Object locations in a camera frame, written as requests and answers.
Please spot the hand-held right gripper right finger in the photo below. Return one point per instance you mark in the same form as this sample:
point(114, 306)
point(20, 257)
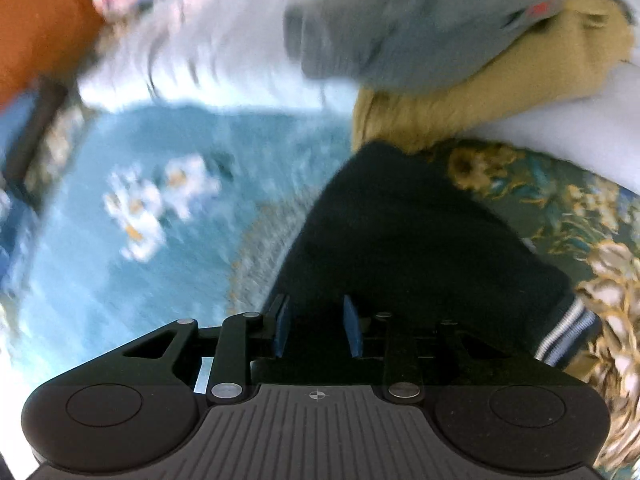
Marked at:
point(352, 327)

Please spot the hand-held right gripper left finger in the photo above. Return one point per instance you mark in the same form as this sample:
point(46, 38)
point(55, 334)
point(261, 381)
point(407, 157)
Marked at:
point(282, 325)

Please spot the black garment with striped cuff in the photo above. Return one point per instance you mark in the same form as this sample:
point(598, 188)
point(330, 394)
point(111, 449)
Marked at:
point(400, 235)

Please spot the teal floral blanket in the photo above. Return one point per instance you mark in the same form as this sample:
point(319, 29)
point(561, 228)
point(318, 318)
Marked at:
point(150, 285)

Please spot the white bedsheet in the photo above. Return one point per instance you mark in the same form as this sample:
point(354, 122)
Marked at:
point(240, 35)

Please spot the grey fleece garment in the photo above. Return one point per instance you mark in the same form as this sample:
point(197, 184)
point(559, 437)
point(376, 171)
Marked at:
point(425, 20)

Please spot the mustard yellow knit sweater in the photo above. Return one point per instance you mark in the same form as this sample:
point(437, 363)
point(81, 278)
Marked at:
point(550, 60)

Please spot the dark bed frame bar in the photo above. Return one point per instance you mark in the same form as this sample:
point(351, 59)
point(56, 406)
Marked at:
point(35, 130)

